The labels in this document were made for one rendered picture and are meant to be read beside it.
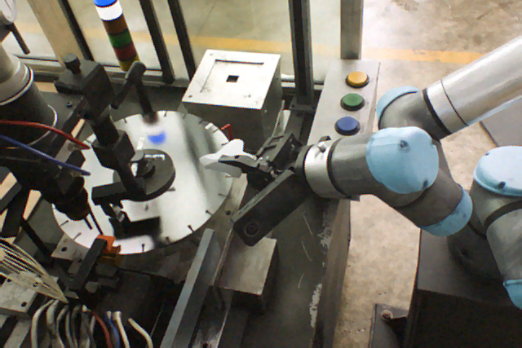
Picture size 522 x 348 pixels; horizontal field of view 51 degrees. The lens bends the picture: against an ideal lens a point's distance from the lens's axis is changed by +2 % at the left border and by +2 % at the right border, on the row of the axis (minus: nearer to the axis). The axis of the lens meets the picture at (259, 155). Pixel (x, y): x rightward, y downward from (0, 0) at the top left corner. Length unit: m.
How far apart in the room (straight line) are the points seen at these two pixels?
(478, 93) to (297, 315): 0.51
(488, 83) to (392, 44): 2.02
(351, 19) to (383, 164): 0.62
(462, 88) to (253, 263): 0.48
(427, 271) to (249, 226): 0.45
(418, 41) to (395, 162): 2.20
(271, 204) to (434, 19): 2.30
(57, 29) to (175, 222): 0.75
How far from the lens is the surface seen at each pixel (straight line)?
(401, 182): 0.62
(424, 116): 0.77
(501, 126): 2.39
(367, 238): 1.99
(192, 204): 0.93
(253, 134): 1.20
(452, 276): 1.08
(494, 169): 0.94
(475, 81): 0.76
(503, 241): 0.91
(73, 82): 0.73
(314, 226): 1.12
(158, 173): 0.98
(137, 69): 0.78
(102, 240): 0.90
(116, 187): 0.91
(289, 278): 1.06
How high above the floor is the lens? 1.68
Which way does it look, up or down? 48 degrees down
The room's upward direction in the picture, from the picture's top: 10 degrees counter-clockwise
